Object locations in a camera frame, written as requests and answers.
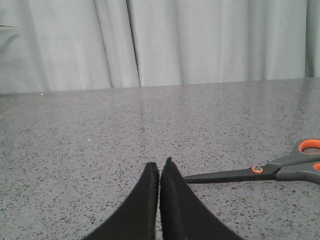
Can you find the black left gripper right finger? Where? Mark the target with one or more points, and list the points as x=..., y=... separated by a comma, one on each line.
x=183, y=216

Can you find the grey orange handled scissors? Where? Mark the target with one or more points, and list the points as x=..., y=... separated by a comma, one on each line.
x=298, y=166

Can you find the grey curtain backdrop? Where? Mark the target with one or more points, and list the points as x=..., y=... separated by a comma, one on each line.
x=58, y=45

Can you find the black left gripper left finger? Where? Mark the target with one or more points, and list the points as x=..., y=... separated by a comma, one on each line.
x=135, y=219

